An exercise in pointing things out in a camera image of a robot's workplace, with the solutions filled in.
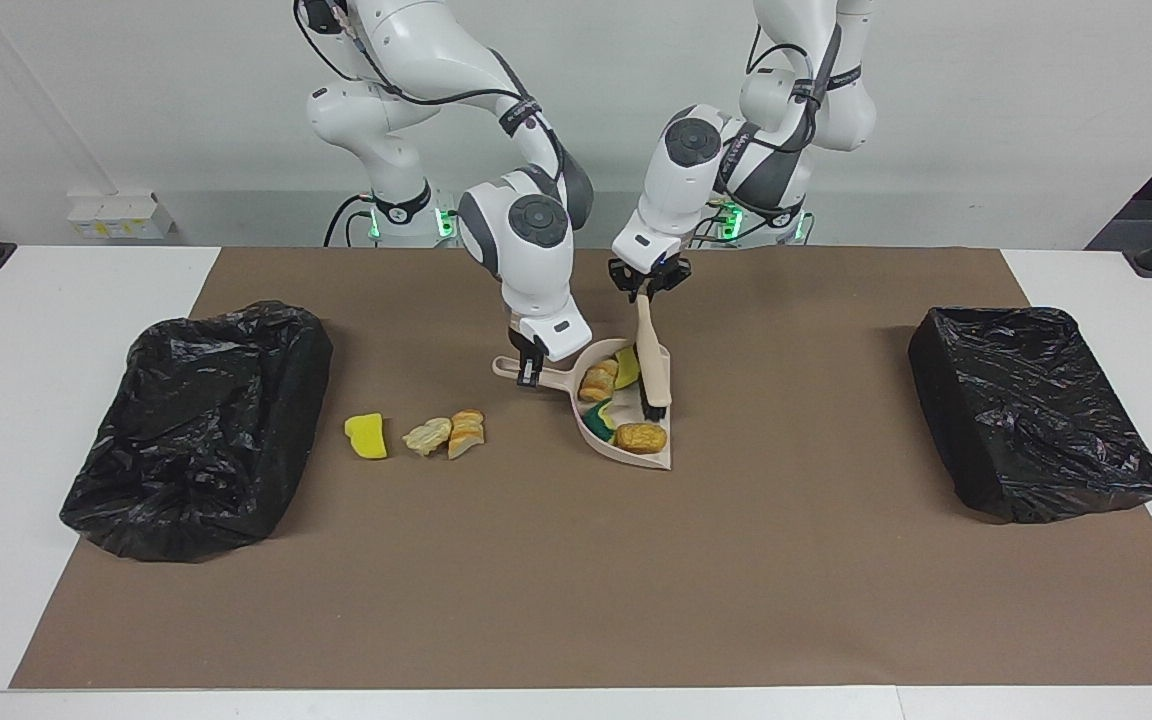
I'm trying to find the beige plastic dustpan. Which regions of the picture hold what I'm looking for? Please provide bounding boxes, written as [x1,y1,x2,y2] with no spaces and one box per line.
[492,338,675,471]

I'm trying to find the crusty bread chunk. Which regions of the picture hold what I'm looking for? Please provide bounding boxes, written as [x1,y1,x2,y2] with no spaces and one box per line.
[578,360,620,404]

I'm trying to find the beige hand brush black bristles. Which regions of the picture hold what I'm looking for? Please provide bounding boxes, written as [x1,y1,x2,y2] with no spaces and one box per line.
[633,293,674,419]

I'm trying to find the striped croissant piece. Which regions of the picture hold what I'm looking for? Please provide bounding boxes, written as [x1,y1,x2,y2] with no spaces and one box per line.
[447,408,486,461]

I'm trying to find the pale flaky pastry piece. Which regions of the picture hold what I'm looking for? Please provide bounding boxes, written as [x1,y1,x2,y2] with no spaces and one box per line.
[402,418,453,457]

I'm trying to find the brown bread roll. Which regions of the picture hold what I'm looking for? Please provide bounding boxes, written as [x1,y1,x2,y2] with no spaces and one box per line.
[614,422,668,455]

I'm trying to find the plain yellow sponge piece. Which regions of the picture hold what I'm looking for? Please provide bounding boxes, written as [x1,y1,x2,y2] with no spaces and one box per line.
[344,413,389,460]

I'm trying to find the bin with crumpled black bag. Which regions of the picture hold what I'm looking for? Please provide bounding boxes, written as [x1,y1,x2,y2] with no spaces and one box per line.
[59,301,334,563]

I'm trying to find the bin with taut black bag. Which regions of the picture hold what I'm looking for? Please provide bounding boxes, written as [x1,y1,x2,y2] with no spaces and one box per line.
[908,306,1152,525]

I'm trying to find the brown paper table mat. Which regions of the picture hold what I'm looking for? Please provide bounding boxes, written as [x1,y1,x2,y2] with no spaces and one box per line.
[9,246,1152,691]

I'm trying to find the black left base cable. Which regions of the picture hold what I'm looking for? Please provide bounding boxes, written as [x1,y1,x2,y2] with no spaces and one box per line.
[686,215,737,249]

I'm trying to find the black base cable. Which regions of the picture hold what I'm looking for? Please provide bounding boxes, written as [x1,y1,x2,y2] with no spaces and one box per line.
[324,195,377,247]
[686,215,737,249]

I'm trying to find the black right base cable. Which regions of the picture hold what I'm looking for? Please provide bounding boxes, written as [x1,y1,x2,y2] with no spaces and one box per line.
[324,195,377,247]

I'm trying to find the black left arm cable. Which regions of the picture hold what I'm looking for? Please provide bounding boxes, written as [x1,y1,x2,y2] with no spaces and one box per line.
[706,25,842,241]

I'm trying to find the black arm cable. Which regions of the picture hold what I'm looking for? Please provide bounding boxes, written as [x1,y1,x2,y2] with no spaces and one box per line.
[293,0,567,191]
[706,25,842,241]

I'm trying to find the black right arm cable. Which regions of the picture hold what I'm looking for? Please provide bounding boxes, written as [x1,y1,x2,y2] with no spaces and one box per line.
[293,0,567,191]

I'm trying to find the white wall socket box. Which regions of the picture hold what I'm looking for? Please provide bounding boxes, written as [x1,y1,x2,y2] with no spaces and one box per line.
[67,193,175,241]

